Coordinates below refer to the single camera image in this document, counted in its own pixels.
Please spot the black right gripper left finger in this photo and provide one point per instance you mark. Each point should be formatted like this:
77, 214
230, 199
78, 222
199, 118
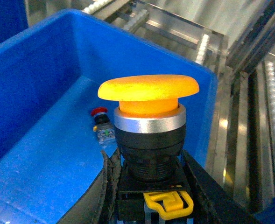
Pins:
98, 204

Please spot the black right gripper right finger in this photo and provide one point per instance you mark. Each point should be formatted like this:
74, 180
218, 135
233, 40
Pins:
212, 205

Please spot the red mushroom push button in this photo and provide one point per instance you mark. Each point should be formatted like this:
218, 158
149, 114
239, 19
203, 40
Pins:
103, 127

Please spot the yellow mushroom push button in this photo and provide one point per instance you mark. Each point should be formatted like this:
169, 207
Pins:
150, 130

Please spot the blue right plastic bin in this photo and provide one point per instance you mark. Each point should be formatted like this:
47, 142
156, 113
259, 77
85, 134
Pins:
49, 78

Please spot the blue plastic bin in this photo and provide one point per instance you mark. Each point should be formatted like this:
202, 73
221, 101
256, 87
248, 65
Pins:
13, 18
49, 78

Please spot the blue middle plastic bin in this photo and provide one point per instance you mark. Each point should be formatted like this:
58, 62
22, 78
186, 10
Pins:
13, 18

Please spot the metal roller rack frame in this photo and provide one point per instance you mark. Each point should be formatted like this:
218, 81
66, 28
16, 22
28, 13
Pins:
241, 152

